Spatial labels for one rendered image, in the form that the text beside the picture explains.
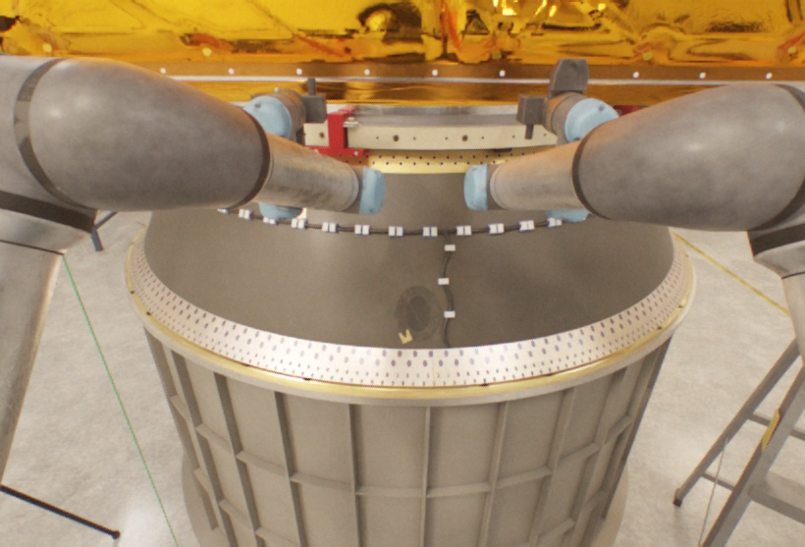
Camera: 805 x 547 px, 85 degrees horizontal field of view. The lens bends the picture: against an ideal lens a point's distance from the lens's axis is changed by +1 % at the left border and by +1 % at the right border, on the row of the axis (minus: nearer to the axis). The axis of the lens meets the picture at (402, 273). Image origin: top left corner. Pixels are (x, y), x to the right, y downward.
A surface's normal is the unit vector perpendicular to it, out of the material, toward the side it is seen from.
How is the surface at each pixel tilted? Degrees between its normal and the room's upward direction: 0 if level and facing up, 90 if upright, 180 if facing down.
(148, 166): 99
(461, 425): 90
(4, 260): 76
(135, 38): 129
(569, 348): 43
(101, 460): 0
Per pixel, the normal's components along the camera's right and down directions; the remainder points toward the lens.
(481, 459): 0.18, 0.47
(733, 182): -0.42, 0.47
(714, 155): -0.52, 0.11
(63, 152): -0.04, 0.44
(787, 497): 0.01, -0.88
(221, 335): -0.30, -0.36
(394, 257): -0.04, 0.00
